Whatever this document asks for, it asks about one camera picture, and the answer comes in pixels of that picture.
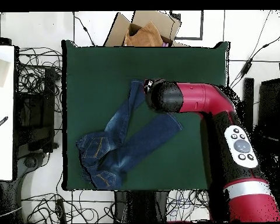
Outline black threaded rod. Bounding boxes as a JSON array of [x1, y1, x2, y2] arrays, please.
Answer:
[[0, 115, 9, 135]]

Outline brown cardboard box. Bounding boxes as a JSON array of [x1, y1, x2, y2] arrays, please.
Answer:
[[103, 10, 190, 47]]

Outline black rectangular frame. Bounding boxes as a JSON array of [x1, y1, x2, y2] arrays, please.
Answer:
[[169, 10, 204, 41]]

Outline thin black cable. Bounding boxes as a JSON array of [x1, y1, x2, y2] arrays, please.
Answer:
[[72, 11, 96, 47]]

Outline white table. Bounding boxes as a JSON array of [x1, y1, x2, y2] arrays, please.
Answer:
[[0, 44, 15, 181]]

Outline tangled black cables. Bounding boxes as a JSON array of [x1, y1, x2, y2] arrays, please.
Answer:
[[20, 190, 115, 223], [17, 46, 64, 113]]

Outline black power strip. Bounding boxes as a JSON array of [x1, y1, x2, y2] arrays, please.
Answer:
[[56, 198, 67, 223]]

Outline blue denim jeans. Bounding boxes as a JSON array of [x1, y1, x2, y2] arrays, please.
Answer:
[[75, 79, 183, 190]]

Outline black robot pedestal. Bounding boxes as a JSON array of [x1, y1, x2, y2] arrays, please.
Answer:
[[113, 190, 170, 223]]

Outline black cable with adapter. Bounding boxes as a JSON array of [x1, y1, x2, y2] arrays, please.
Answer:
[[228, 27, 280, 94]]

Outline dark green table cloth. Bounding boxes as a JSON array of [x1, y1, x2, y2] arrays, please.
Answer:
[[61, 39, 230, 191]]

